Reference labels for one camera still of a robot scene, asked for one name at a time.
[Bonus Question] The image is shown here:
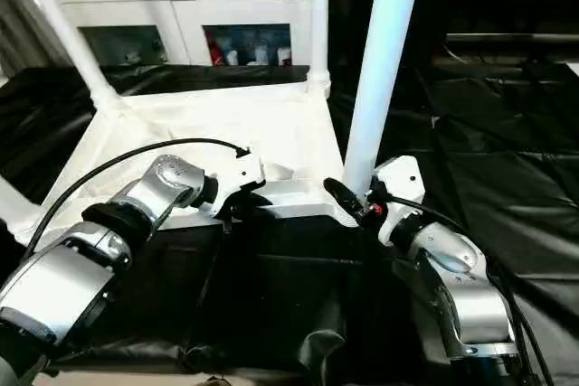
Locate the black metal rail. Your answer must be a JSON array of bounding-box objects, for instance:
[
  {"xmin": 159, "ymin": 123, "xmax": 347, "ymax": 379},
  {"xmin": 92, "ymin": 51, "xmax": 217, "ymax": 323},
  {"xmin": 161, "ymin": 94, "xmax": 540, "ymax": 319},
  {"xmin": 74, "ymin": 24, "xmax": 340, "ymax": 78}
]
[{"xmin": 443, "ymin": 33, "xmax": 579, "ymax": 46}]

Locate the white plastic table leg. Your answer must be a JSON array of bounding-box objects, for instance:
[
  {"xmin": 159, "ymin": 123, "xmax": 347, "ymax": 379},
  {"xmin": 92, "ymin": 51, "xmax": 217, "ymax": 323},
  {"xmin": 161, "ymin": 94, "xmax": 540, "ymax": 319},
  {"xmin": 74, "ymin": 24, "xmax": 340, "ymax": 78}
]
[
  {"xmin": 307, "ymin": 0, "xmax": 334, "ymax": 99},
  {"xmin": 341, "ymin": 0, "xmax": 427, "ymax": 202},
  {"xmin": 7, "ymin": 0, "xmax": 125, "ymax": 112},
  {"xmin": 0, "ymin": 174, "xmax": 43, "ymax": 235}
]

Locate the black mat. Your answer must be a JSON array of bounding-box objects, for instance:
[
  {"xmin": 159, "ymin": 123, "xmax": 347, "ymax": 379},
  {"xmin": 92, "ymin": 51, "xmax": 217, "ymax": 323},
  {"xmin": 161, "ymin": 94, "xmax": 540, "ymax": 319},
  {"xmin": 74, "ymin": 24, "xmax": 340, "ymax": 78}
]
[{"xmin": 0, "ymin": 59, "xmax": 579, "ymax": 382}]

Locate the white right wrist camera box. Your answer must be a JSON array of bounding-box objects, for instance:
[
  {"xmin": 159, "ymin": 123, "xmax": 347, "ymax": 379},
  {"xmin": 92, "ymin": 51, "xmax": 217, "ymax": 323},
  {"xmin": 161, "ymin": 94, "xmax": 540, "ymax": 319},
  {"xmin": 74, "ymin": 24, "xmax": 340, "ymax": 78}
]
[{"xmin": 370, "ymin": 155, "xmax": 427, "ymax": 248}]

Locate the grey curtain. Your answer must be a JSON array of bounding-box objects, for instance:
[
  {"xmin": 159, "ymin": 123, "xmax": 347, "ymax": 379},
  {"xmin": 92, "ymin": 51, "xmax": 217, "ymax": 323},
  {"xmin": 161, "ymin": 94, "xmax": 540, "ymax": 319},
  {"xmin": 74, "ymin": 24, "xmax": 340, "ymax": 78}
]
[{"xmin": 0, "ymin": 0, "xmax": 57, "ymax": 81}]

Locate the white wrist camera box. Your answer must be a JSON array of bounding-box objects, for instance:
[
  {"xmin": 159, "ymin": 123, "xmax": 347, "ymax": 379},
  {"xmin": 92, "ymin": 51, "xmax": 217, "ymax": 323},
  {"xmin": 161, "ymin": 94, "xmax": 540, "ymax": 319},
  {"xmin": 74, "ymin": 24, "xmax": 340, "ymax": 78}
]
[
  {"xmin": 370, "ymin": 155, "xmax": 427, "ymax": 248},
  {"xmin": 212, "ymin": 153, "xmax": 267, "ymax": 221}
]

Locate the white plastic table top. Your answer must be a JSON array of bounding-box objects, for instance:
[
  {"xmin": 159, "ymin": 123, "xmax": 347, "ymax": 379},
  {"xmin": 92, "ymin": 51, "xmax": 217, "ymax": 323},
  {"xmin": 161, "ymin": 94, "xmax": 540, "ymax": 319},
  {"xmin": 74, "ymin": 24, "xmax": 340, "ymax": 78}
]
[{"xmin": 0, "ymin": 79, "xmax": 365, "ymax": 235}]

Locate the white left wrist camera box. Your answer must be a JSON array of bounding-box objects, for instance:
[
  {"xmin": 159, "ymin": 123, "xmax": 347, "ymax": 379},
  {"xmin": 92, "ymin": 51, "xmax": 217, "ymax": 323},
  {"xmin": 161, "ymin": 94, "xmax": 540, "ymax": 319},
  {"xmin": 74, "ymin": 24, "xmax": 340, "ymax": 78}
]
[{"xmin": 212, "ymin": 153, "xmax": 267, "ymax": 221}]

